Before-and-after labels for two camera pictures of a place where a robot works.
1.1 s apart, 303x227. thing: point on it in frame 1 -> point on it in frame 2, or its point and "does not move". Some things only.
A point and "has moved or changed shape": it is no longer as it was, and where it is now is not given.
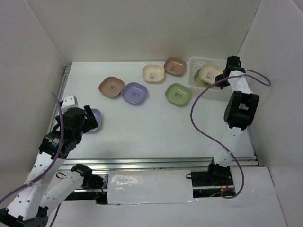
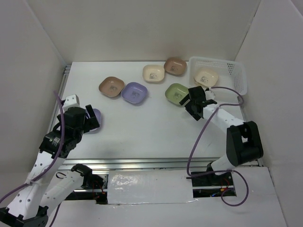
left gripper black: x=90 y=123 does not move
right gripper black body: x=223 y=83 -> x=190 y=108
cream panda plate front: x=208 y=74 has moved or changed shape
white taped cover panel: x=155 y=186 does not move
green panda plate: x=178 y=94 does not move
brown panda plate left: x=111 y=86 does not move
